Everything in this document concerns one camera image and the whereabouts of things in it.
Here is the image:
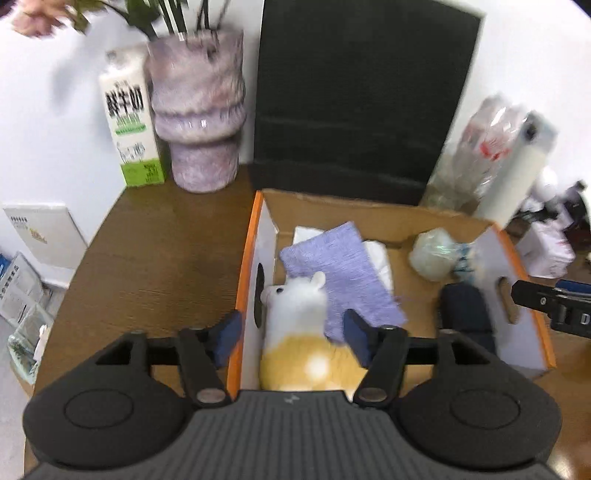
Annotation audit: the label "white yellow plush toy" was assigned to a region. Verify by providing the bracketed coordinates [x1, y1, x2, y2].
[259, 271, 370, 398]

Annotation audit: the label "dark blue pouch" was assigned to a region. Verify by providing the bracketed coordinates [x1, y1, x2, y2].
[438, 282, 498, 356]

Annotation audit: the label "black paper bag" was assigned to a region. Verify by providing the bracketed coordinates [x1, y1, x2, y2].
[249, 0, 485, 208]

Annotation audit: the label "white paper board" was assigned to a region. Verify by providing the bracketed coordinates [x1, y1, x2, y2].
[4, 203, 88, 278]

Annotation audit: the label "white round speaker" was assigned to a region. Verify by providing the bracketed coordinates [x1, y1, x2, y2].
[531, 166, 561, 204]

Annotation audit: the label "white thermos bottle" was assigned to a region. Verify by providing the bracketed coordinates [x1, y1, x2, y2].
[475, 111, 559, 229]

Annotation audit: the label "wooden desktop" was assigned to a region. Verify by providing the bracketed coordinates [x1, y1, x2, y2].
[23, 164, 591, 480]

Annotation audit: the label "purple cloth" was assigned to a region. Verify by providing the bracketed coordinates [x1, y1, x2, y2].
[279, 222, 409, 344]

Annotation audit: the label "green white milk carton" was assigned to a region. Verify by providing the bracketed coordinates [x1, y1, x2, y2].
[98, 46, 167, 188]

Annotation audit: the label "crumpled clear plastic ball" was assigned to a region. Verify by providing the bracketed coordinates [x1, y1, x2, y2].
[409, 227, 472, 282]

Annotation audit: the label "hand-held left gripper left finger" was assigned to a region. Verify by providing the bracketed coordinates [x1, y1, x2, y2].
[95, 310, 243, 409]

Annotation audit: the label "clear storage box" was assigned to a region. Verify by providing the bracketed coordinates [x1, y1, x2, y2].
[7, 305, 56, 384]

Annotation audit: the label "pale printed tin box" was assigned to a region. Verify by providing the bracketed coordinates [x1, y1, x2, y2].
[517, 222, 577, 280]

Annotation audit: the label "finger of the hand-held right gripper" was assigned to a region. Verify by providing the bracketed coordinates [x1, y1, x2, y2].
[556, 277, 591, 296]
[512, 279, 561, 319]

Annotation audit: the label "black charger adapter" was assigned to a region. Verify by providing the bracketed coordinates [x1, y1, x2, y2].
[561, 181, 591, 217]

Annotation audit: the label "clear plastic water bottle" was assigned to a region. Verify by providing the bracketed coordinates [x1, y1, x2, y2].
[422, 138, 490, 213]
[462, 95, 532, 195]

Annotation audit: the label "blue white wrapper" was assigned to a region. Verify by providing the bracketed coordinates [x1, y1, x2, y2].
[455, 242, 482, 282]

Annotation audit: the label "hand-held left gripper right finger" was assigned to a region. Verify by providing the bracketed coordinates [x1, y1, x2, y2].
[344, 308, 498, 409]

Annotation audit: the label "orange cardboard box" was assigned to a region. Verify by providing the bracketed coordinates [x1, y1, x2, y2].
[233, 188, 557, 402]

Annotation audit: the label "dried pink roses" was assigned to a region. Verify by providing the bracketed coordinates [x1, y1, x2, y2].
[11, 0, 232, 43]

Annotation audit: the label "purple marbled vase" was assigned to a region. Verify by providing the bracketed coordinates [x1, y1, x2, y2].
[147, 28, 246, 193]

